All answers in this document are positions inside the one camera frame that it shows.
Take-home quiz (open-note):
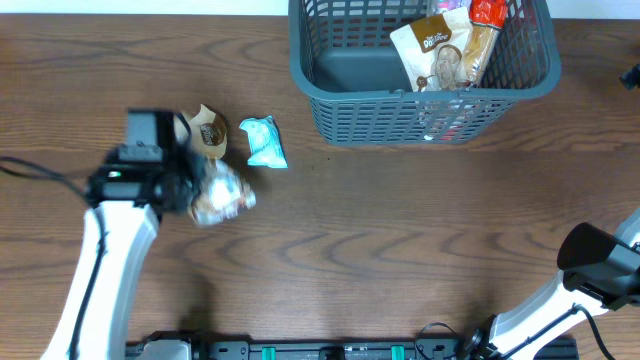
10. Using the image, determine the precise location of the beige snack pouch with barcode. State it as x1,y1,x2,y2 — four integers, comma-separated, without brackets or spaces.
188,160,256,226

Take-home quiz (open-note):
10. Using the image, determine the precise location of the teal snack packet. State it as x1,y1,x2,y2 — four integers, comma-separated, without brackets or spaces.
239,115,288,169

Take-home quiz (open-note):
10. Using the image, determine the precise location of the orange pasta package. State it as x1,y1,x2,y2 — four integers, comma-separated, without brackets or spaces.
456,0,508,87

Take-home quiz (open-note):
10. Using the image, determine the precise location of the tissue pocket pack bundle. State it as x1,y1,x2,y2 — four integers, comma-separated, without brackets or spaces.
427,0,472,16

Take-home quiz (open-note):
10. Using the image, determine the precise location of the grey plastic lattice basket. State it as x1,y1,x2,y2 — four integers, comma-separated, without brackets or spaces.
288,0,561,146

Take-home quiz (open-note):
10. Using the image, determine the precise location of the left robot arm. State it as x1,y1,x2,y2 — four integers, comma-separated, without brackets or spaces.
43,110,205,359

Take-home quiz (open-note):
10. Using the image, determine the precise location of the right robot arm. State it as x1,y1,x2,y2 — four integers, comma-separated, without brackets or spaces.
454,212,639,360

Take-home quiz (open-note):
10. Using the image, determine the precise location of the black mounting rail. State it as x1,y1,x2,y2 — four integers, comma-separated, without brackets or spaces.
124,327,581,360

